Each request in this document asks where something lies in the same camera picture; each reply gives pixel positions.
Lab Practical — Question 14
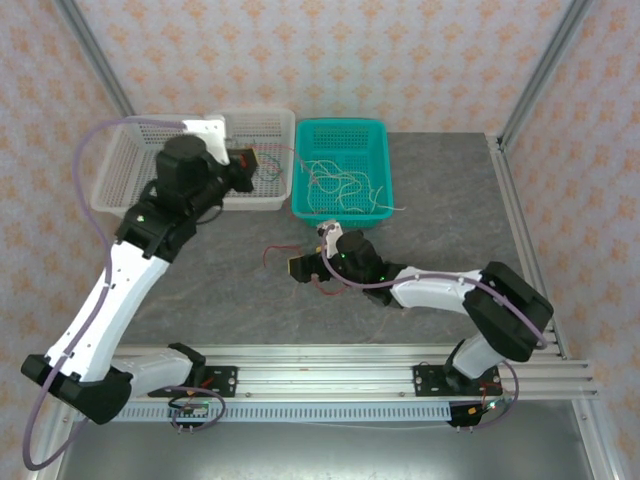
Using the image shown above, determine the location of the white perforated plastic basket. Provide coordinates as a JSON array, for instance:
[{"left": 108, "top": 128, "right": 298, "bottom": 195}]
[
  {"left": 89, "top": 114, "right": 206, "bottom": 220},
  {"left": 192, "top": 108, "right": 297, "bottom": 212}
]

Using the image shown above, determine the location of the teal perforated plastic basket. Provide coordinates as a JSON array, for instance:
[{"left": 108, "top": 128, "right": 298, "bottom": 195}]
[{"left": 291, "top": 118, "right": 396, "bottom": 230}]

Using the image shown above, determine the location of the small controller circuit board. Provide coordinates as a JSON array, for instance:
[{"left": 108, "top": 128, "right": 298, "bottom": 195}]
[
  {"left": 168, "top": 399, "right": 211, "bottom": 422},
  {"left": 449, "top": 397, "right": 506, "bottom": 429}
]

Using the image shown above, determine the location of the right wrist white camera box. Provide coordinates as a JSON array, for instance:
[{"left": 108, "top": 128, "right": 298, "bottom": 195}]
[{"left": 316, "top": 219, "right": 344, "bottom": 262}]

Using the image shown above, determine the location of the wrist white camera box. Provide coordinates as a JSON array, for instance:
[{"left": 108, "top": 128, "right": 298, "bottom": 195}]
[
  {"left": 180, "top": 114, "right": 232, "bottom": 165},
  {"left": 316, "top": 219, "right": 344, "bottom": 262}
]

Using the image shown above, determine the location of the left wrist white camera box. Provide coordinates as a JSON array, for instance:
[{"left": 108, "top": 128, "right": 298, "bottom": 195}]
[{"left": 180, "top": 114, "right": 232, "bottom": 165}]

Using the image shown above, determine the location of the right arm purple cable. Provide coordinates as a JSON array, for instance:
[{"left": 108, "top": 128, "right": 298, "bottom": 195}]
[{"left": 319, "top": 224, "right": 550, "bottom": 432}]

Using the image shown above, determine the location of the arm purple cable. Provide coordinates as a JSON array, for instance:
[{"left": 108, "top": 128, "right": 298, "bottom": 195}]
[
  {"left": 22, "top": 117, "right": 227, "bottom": 472},
  {"left": 319, "top": 224, "right": 550, "bottom": 432}
]

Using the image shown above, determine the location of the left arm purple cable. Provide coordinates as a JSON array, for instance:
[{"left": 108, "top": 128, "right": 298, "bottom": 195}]
[{"left": 22, "top": 117, "right": 227, "bottom": 472}]

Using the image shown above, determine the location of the wide aluminium base rail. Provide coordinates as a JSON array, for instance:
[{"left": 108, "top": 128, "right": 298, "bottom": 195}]
[{"left": 53, "top": 343, "right": 600, "bottom": 401}]

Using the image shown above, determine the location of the grey slotted cable duct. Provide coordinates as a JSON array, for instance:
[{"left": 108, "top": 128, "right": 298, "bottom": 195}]
[{"left": 117, "top": 403, "right": 454, "bottom": 424}]

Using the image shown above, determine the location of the aluminium frame post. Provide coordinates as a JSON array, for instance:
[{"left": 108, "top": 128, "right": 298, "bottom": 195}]
[
  {"left": 499, "top": 0, "right": 596, "bottom": 149},
  {"left": 53, "top": 0, "right": 137, "bottom": 119}
]

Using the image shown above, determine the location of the aluminium lower frame rail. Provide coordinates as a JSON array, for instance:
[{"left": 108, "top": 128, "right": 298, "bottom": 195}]
[
  {"left": 572, "top": 399, "right": 624, "bottom": 480},
  {"left": 27, "top": 399, "right": 76, "bottom": 480}
]

